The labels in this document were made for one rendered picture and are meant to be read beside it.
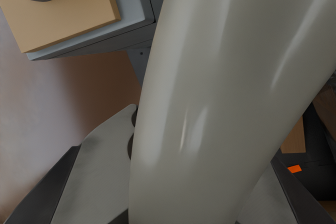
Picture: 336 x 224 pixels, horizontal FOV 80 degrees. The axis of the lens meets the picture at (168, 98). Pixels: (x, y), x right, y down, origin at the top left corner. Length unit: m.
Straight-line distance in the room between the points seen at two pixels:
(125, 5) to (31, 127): 1.99
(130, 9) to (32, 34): 0.27
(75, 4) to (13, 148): 2.31
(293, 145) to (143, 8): 1.11
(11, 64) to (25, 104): 0.38
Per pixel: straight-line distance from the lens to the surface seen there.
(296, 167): 1.56
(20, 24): 0.67
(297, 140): 1.34
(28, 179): 2.82
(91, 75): 1.69
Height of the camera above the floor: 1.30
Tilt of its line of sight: 66 degrees down
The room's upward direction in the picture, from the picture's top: 132 degrees counter-clockwise
